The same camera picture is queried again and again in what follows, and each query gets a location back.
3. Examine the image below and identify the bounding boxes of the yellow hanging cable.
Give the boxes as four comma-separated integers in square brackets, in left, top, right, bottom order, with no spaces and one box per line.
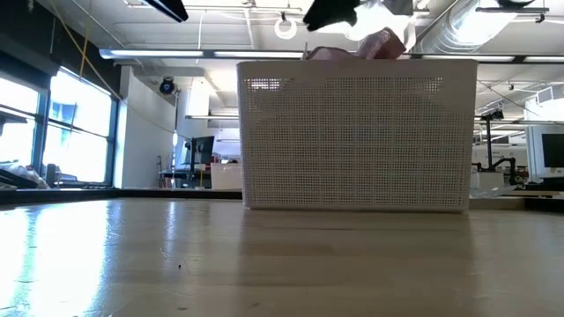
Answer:
[48,0,124,102]

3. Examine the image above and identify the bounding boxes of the clutter on window sill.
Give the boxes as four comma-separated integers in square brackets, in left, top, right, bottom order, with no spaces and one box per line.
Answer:
[0,160,50,190]

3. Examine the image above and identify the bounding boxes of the silver ventilation duct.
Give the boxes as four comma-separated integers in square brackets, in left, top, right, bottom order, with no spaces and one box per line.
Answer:
[413,0,521,56]

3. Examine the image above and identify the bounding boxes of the white perforated plastic basket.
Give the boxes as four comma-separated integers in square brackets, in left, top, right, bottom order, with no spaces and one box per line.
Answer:
[236,59,479,213]

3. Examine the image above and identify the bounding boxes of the pink white knitted cloth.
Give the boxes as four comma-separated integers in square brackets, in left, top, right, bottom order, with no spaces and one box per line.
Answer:
[304,0,418,61]

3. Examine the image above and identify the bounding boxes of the large window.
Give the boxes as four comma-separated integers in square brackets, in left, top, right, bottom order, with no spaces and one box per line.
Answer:
[0,65,120,186]

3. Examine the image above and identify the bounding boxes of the black aluminium table frame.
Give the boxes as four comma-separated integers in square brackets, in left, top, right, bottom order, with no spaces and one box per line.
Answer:
[0,188,243,206]

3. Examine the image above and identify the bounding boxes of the white tape ring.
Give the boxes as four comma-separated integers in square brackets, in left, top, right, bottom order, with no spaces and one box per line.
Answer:
[273,16,299,41]

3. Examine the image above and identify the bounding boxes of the white cabinet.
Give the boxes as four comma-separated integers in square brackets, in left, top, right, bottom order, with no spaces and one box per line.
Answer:
[210,162,242,190]

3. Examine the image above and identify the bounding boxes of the black computer monitor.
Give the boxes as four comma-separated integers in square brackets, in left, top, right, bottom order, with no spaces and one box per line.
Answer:
[189,135,216,166]
[540,133,564,169]

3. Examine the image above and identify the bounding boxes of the long ceiling light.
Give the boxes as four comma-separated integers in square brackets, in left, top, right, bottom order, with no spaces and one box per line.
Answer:
[99,48,305,61]
[409,53,564,63]

